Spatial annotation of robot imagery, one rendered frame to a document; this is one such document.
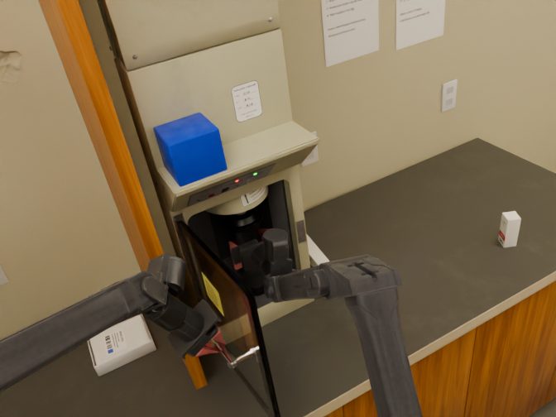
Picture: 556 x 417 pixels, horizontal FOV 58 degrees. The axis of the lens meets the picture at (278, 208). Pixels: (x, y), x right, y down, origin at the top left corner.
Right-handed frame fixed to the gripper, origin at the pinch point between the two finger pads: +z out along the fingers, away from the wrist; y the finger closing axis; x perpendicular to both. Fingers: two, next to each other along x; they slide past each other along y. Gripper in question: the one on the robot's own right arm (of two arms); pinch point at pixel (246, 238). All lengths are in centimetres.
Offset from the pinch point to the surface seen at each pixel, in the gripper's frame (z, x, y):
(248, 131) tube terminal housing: -11.6, -33.5, -1.7
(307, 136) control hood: -20.6, -32.1, -10.9
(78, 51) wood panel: -22, -59, 28
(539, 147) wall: 36, 40, -163
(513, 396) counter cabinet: -30, 86, -75
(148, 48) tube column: -13, -55, 15
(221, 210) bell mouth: -6.3, -14.4, 6.8
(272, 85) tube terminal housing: -12.3, -41.8, -8.7
